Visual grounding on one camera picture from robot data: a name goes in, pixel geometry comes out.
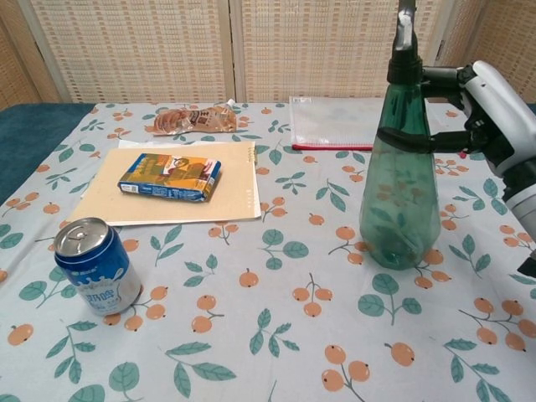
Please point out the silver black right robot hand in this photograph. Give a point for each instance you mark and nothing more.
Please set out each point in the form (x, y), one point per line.
(490, 109)

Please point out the green spray bottle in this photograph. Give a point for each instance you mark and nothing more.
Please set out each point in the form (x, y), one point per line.
(398, 201)

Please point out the clear mesh zip pouch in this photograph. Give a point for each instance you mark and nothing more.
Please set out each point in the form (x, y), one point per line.
(331, 121)

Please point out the beige paper folder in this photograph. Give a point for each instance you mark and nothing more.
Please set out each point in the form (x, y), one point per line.
(234, 197)

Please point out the floral fruit print tablecloth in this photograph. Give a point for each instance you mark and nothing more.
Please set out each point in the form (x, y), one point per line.
(268, 293)

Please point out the brown snack pouch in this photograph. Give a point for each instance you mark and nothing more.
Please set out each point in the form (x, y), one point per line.
(197, 119)

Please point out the blue orange carton box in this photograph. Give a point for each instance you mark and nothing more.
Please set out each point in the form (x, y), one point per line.
(171, 176)

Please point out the woven bamboo folding screen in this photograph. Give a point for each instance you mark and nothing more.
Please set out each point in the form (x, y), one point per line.
(146, 50)

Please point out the blue white milk can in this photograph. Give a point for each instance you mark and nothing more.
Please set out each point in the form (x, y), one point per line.
(100, 276)

